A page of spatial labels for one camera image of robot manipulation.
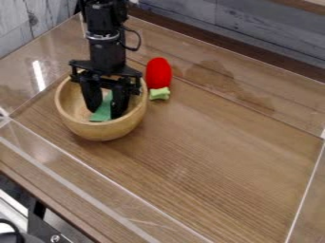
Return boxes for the black metal table bracket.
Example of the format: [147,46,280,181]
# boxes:
[26,201,75,243]

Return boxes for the black cable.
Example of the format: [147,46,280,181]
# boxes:
[0,218,22,243]

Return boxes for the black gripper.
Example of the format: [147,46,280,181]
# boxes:
[68,36,141,119]

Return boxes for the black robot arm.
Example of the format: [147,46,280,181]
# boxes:
[68,0,141,119]

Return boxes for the light wooden bowl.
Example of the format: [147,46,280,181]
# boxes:
[54,77,148,141]

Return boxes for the clear acrylic enclosure panel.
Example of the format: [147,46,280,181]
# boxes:
[0,112,211,243]

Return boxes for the green rectangular block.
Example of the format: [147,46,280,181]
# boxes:
[88,91,112,122]

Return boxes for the red plush strawberry toy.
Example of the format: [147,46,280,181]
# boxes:
[144,57,172,101]

